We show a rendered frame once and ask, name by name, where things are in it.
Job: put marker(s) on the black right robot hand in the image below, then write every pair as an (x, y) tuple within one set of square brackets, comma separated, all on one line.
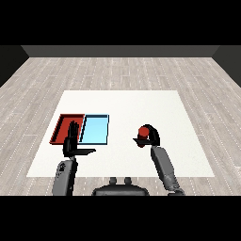
[(154, 137)]

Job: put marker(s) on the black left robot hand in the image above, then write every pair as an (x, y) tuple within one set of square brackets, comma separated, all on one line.
[(69, 147)]

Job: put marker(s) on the small red can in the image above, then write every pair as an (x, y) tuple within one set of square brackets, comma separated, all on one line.
[(143, 132)]

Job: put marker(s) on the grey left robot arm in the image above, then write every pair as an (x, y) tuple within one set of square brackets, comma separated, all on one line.
[(64, 177)]

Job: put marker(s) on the shallow red open box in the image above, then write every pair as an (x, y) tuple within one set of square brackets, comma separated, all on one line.
[(61, 129)]

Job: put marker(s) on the shallow light blue open box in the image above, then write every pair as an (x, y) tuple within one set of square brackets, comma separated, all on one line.
[(94, 129)]

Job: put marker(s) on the dark grey robot body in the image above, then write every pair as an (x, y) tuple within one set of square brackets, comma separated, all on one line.
[(120, 189)]

